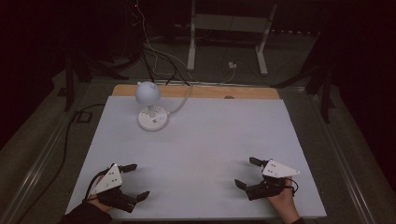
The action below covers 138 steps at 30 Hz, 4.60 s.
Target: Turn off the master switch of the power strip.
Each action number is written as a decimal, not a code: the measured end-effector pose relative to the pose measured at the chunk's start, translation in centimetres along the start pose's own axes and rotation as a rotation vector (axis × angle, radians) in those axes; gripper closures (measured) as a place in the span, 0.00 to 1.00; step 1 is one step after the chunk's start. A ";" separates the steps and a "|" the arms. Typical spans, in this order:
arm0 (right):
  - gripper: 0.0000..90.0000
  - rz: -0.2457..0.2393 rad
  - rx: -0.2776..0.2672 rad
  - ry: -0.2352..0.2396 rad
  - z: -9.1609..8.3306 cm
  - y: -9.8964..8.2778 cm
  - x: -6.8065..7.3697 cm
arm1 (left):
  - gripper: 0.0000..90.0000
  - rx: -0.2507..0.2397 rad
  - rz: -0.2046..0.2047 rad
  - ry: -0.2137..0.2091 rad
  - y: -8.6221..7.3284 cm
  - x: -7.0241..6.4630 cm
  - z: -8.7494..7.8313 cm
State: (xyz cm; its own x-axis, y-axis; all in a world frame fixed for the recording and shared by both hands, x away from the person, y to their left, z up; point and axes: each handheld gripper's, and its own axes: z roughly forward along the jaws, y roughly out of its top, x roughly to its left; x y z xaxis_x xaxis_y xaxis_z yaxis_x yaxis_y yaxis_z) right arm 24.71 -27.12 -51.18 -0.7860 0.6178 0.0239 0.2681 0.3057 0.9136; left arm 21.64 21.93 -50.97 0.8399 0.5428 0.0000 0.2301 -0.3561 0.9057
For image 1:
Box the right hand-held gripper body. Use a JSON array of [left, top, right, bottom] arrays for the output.
[[245, 159, 302, 202]]

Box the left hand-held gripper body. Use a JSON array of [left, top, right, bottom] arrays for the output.
[[90, 163, 139, 215]]

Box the person's left hand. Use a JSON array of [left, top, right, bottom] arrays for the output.
[[87, 195, 114, 214]]

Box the person's right hand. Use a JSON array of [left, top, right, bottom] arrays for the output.
[[266, 176, 301, 224]]

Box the white table mat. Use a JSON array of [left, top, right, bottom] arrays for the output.
[[64, 95, 328, 221]]

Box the white round desk lamp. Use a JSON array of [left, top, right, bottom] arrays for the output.
[[134, 80, 171, 133]]

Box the wooden table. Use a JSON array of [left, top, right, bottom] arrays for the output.
[[111, 84, 281, 101]]

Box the black stand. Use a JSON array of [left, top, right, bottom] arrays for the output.
[[56, 52, 130, 113], [270, 60, 337, 124]]

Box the grey metal stand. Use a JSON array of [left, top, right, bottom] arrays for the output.
[[186, 0, 278, 77]]

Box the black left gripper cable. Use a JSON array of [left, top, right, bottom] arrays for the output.
[[84, 169, 110, 201]]

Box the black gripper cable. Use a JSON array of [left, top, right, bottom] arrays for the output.
[[84, 169, 110, 201], [285, 178, 300, 198]]

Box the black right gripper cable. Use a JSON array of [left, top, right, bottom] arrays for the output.
[[285, 178, 300, 198]]

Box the black floor cable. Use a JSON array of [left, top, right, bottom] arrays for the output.
[[14, 103, 106, 224]]

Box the white lamp cable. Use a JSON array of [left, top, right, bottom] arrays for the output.
[[167, 83, 194, 118]]

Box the thin white cable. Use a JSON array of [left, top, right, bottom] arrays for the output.
[[136, 3, 237, 86]]

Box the black cable bundle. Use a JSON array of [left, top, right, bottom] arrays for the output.
[[125, 0, 191, 88]]

